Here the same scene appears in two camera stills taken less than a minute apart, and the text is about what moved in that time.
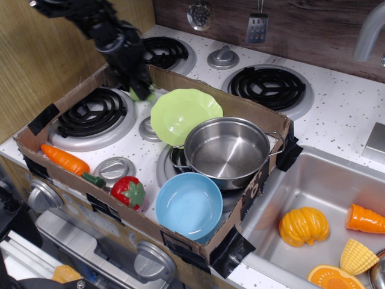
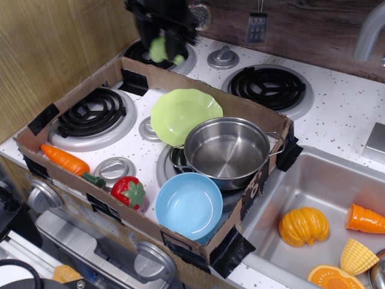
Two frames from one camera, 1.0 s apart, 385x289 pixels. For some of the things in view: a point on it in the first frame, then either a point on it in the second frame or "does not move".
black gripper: x=128 y=65 -> x=175 y=15
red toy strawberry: x=129 y=190 does not move
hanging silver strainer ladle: x=200 y=15 does not move
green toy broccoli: x=151 y=96 -> x=158 y=53
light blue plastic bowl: x=190 y=204 does not move
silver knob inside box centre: x=147 y=131 does not move
